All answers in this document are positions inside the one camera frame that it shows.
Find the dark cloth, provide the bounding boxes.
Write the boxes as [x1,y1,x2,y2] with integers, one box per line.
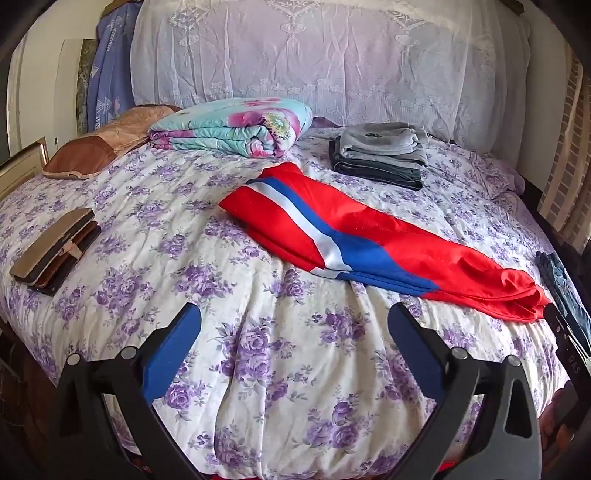
[536,251,591,342]

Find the brick pattern curtain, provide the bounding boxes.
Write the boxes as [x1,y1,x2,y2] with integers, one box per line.
[538,51,591,234]

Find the folded grey clothes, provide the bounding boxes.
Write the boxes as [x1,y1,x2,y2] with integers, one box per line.
[336,122,430,168]

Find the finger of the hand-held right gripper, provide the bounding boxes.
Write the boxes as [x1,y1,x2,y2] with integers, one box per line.
[544,305,591,370]

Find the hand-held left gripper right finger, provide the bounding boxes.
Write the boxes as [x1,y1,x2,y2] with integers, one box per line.
[388,303,542,480]

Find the brown satin pillow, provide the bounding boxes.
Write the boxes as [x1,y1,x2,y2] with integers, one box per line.
[42,105,183,180]

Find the folded turquoise floral quilt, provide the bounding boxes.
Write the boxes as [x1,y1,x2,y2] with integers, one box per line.
[148,98,315,158]

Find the white lace cover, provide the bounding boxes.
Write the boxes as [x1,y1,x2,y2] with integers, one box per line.
[130,0,532,155]

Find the blue printed cloth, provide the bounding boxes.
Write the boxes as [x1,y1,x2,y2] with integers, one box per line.
[88,2,141,132]

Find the red pants with striped side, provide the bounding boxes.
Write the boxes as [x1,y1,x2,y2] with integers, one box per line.
[218,161,551,323]

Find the folded dark clothes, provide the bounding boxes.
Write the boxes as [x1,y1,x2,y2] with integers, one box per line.
[329,138,424,191]

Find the purple floral pillow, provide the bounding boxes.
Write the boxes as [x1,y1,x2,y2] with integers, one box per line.
[468,154,527,200]

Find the wooden frame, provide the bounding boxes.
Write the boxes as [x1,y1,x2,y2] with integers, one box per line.
[0,137,49,200]

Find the purple floral bedspread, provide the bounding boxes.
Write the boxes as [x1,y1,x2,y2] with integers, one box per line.
[0,124,571,480]

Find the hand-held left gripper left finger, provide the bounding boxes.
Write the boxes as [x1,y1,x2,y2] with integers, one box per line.
[46,302,202,480]

